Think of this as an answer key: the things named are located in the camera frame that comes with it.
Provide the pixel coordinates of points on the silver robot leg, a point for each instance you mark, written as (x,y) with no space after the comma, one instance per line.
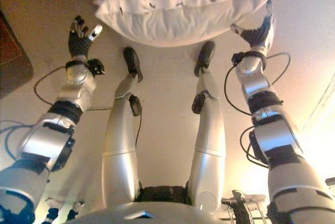
(117,161)
(209,156)

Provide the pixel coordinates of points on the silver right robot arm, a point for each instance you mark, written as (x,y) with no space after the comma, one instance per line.
(274,135)

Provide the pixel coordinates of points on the dark left robot hand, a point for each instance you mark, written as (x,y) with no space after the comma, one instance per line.
(78,44)

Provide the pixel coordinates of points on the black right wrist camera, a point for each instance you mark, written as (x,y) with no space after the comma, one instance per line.
(236,58)

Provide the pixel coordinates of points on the white fringed cushion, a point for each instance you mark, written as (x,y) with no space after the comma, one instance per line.
(170,25)

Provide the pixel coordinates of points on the grey robot torso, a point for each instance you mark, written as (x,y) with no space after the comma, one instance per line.
(157,211)

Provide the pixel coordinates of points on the dark right robot hand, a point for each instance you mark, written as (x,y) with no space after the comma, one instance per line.
(255,38)

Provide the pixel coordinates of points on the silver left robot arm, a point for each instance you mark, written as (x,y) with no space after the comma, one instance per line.
(49,137)

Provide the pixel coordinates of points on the dark wooden cabinet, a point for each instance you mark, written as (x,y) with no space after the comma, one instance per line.
(13,59)

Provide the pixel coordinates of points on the silver left robot leg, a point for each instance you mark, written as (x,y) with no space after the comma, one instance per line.
(117,161)

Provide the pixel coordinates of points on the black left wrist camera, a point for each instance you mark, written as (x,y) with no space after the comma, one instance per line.
(95,67)

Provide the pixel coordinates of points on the silver right robot leg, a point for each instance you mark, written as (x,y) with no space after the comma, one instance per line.
(209,156)

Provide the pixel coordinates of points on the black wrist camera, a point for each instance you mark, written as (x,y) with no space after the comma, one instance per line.
(95,67)
(236,58)

